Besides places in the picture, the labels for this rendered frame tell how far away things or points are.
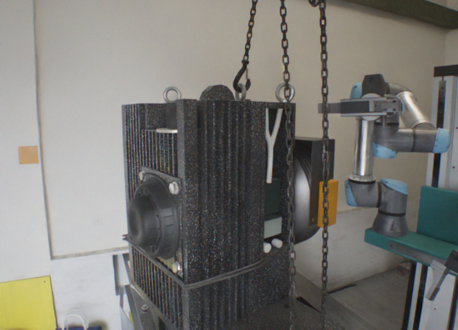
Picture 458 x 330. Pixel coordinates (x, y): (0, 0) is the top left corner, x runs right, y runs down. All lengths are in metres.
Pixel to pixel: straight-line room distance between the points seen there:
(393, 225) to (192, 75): 1.48
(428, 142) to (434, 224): 0.56
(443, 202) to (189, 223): 1.05
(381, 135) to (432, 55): 2.90
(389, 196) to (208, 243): 0.82
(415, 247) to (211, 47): 1.67
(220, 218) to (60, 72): 1.42
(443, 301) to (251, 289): 0.95
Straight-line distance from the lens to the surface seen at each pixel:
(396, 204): 1.46
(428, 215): 1.54
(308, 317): 1.17
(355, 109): 0.89
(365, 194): 1.42
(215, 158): 0.86
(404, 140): 1.03
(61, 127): 2.02
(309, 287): 1.81
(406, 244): 1.43
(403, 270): 3.59
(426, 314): 1.75
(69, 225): 2.13
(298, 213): 1.15
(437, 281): 1.01
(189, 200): 0.84
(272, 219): 1.10
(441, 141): 1.06
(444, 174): 1.52
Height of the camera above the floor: 1.57
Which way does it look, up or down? 8 degrees down
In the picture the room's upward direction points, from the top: straight up
